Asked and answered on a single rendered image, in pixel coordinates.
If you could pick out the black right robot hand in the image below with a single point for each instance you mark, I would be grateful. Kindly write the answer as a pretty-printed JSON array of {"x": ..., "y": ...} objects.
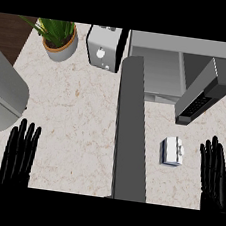
[{"x": 213, "y": 185}]

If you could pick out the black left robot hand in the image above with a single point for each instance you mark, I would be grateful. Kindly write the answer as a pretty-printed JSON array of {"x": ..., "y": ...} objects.
[{"x": 17, "y": 159}]

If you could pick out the white milk carton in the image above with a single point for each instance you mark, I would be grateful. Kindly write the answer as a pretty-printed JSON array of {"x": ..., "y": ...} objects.
[{"x": 173, "y": 150}]

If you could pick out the dark grey microwave door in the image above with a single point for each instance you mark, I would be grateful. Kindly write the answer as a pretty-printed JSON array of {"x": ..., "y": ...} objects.
[{"x": 131, "y": 131}]

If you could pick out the grey microwave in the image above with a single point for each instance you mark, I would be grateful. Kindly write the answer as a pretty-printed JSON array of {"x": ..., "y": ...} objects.
[{"x": 191, "y": 71}]

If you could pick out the rounded grey appliance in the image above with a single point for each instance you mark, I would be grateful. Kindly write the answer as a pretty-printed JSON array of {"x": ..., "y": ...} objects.
[{"x": 2, "y": 97}]

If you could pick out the green plant in grey pot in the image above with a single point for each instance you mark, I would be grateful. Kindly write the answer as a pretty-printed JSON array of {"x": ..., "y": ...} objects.
[{"x": 59, "y": 39}]

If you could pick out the silver toaster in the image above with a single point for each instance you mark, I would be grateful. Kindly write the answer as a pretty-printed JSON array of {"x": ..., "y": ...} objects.
[{"x": 105, "y": 48}]

